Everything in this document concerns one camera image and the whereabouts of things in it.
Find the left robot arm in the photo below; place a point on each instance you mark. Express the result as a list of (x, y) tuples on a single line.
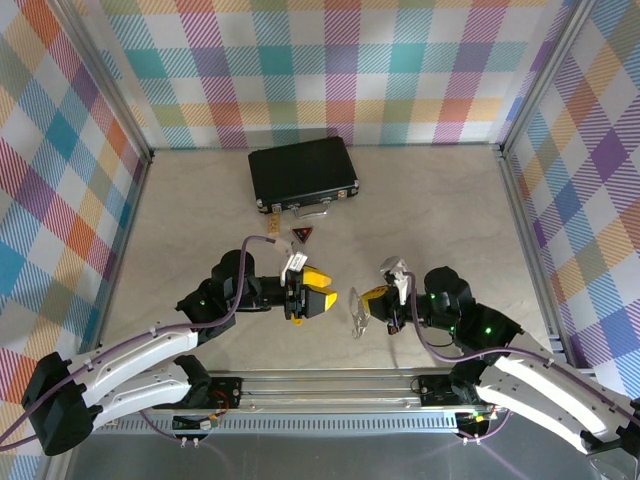
[(125, 350)]

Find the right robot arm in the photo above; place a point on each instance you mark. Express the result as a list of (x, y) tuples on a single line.
[(550, 385)]

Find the black triangular tag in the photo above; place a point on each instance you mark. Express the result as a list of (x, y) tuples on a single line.
[(302, 234)]

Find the small wooden tag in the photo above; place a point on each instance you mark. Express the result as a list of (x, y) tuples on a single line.
[(273, 227)]

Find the black briefcase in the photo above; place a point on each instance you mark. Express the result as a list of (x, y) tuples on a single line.
[(300, 170)]

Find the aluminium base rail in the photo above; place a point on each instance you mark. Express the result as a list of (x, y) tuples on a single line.
[(325, 387)]

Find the aluminium frame rail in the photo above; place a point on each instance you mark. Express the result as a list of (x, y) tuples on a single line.
[(532, 250), (125, 240)]

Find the aluminium frame post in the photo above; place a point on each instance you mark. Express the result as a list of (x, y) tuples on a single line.
[(100, 80), (547, 75)]

